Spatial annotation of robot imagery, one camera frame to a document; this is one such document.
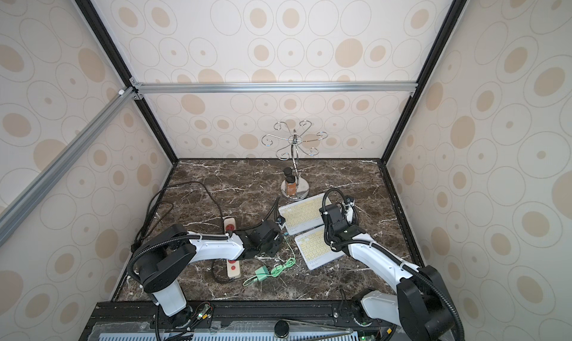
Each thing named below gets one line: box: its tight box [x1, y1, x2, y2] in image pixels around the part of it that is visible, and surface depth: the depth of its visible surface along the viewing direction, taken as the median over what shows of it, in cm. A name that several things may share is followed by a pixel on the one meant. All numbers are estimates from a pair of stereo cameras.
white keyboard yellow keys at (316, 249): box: [294, 225, 346, 271], surface depth 89 cm
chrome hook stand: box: [261, 119, 329, 201], surface depth 87 cm
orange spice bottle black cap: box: [285, 174, 298, 197], surface depth 100 cm
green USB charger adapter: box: [254, 265, 270, 281], surface depth 83 cm
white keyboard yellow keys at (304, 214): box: [278, 192, 331, 237], surface depth 100 cm
